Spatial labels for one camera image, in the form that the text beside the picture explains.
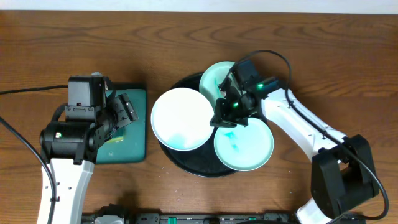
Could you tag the round black tray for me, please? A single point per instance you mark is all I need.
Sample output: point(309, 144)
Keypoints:
point(202, 161)

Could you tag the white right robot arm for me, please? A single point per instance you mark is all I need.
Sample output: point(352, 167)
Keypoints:
point(343, 174)

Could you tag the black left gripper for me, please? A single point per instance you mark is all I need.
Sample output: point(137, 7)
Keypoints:
point(123, 109)

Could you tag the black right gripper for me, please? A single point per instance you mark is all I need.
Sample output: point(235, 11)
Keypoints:
point(228, 109)

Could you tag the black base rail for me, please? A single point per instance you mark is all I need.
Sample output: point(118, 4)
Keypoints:
point(118, 214)

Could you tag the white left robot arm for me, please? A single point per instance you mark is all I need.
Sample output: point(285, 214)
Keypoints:
point(70, 150)

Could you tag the green plate near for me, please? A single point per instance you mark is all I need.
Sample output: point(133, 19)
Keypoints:
point(244, 148)

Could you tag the white plate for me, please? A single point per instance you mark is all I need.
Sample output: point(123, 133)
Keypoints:
point(180, 119)

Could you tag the green plate far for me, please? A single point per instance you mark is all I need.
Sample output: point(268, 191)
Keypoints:
point(210, 80)

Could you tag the teal rectangular water tray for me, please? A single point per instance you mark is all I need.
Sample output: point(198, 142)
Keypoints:
point(133, 148)

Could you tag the green yellow sponge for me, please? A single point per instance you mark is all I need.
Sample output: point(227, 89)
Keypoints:
point(117, 136)

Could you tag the green plate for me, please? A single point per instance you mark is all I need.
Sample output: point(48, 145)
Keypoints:
point(244, 148)
point(210, 80)

